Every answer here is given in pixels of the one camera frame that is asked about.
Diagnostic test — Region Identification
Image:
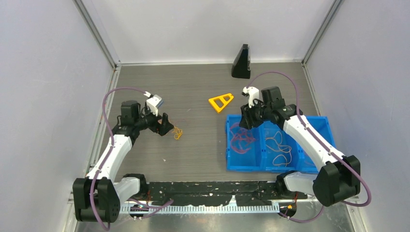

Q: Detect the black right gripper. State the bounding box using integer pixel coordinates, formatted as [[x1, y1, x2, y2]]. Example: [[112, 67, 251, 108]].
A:
[[239, 99, 272, 130]]

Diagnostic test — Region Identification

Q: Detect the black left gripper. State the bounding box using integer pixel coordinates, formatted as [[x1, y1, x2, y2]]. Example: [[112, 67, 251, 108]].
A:
[[134, 105, 173, 136]]

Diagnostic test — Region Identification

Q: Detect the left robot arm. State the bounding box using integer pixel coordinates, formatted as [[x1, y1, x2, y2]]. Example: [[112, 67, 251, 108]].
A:
[[73, 101, 174, 223]]

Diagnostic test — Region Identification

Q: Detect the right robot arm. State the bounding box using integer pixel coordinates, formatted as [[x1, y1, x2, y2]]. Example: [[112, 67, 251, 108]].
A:
[[239, 87, 361, 207]]

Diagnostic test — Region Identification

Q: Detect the blue three-compartment bin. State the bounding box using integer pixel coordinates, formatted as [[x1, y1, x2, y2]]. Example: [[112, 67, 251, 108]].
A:
[[225, 115, 318, 174]]

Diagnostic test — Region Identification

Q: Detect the black wedge stand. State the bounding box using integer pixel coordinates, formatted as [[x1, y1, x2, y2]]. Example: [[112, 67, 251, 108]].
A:
[[231, 44, 251, 79]]

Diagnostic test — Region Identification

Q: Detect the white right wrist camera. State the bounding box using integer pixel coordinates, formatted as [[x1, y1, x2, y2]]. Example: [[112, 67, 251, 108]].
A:
[[242, 87, 260, 108]]

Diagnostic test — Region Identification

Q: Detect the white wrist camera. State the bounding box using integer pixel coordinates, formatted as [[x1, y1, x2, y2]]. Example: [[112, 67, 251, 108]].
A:
[[242, 87, 260, 108], [144, 91, 163, 116]]

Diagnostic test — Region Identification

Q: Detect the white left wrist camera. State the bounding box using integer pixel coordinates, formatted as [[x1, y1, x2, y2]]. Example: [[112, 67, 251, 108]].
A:
[[144, 91, 163, 116]]

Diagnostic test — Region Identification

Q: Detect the yellow triangular plastic frame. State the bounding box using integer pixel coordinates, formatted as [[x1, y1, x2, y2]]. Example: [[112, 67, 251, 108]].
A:
[[208, 93, 234, 114]]

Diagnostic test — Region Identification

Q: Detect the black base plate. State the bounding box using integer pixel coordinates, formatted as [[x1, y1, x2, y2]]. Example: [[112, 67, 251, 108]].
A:
[[130, 181, 291, 206]]

